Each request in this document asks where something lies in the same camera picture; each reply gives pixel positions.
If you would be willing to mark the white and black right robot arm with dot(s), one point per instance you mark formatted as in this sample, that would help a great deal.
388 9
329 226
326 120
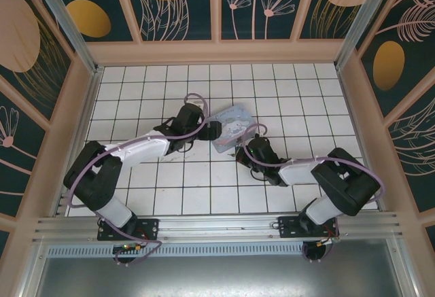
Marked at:
299 173

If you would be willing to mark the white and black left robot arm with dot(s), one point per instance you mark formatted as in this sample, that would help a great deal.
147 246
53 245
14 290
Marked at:
142 149

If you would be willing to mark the Cinnamoroll cartoon mat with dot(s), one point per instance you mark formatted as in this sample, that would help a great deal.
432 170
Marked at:
238 123

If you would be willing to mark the grey metal sheet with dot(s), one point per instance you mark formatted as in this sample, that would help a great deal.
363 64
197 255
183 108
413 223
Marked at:
217 276

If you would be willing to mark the feather and orange oval panel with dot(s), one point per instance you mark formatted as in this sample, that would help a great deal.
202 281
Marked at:
391 59

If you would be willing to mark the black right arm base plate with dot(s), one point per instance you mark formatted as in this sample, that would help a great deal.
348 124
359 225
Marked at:
289 227

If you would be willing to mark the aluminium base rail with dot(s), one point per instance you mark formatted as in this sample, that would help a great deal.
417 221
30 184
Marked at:
217 229

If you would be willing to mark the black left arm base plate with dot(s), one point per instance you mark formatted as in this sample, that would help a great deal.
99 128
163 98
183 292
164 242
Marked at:
149 229

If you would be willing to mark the pink flower print wall panel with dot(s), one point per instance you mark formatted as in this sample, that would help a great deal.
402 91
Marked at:
13 161
258 4

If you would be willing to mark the orange oval wall panel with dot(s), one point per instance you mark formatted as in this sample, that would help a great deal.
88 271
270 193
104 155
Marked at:
88 18

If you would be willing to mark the aluminium frame post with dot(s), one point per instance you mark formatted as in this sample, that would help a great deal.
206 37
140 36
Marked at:
367 15
68 25

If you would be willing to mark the gold leaf wall panel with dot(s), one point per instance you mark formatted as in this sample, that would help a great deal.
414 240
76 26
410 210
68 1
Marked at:
414 154

